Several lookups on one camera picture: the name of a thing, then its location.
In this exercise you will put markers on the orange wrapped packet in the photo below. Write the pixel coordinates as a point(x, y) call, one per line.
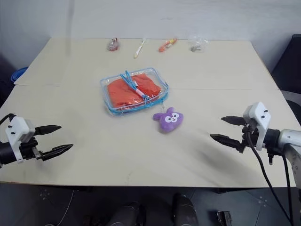
point(165, 45)

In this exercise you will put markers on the clear blue-trimmed zipper pouch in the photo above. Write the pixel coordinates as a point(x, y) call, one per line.
point(107, 82)

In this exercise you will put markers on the black metal bracket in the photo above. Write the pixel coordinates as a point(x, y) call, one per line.
point(224, 219)

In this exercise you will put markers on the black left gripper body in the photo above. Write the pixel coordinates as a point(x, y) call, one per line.
point(29, 150)

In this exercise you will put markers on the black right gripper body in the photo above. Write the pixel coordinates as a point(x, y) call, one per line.
point(250, 135)

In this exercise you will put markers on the clear plastic item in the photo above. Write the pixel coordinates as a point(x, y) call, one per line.
point(197, 44)

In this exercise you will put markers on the blue bowl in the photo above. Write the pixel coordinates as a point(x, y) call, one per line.
point(18, 75)

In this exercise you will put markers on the dark rounded shape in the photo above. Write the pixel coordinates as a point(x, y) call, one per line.
point(185, 210)
point(127, 214)

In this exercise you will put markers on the small clear packet red item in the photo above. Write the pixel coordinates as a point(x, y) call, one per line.
point(113, 44)

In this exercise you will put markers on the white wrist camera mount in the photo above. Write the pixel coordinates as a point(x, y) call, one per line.
point(17, 128)
point(258, 114)

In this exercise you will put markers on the white yellow toothbrush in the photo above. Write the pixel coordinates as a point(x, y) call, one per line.
point(139, 48)

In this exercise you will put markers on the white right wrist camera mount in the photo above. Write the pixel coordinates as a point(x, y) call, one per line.
point(258, 114)

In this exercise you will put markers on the orange cloth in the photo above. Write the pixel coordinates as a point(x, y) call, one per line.
point(120, 93)

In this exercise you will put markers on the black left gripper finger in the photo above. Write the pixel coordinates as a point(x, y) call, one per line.
point(57, 151)
point(48, 129)

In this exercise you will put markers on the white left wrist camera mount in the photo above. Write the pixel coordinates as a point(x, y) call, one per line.
point(17, 128)

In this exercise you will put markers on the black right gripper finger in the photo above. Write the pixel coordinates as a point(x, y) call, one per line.
point(228, 140)
point(234, 120)

